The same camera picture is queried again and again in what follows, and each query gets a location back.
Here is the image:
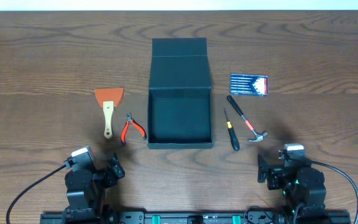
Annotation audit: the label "small claw hammer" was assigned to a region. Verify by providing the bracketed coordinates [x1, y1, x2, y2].
[226, 95, 268, 142]

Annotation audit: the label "black yellow screwdriver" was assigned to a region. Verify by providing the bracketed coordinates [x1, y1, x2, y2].
[224, 108, 240, 151]

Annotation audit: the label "red handled pliers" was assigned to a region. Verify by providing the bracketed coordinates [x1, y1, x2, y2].
[121, 113, 147, 146]

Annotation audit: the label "orange scraper wooden handle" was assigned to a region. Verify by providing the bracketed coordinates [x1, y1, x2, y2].
[94, 87, 124, 139]

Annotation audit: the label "blue precision screwdriver set case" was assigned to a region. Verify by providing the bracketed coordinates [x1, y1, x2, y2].
[229, 73, 269, 96]

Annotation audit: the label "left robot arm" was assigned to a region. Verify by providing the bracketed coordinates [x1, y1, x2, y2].
[62, 157, 125, 224]

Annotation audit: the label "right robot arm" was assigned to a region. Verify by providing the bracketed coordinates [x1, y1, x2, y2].
[257, 154, 326, 223]

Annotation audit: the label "black open gift box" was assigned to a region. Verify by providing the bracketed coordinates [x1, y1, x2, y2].
[147, 38, 214, 149]

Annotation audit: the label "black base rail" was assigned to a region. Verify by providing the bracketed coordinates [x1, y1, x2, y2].
[39, 210, 352, 224]

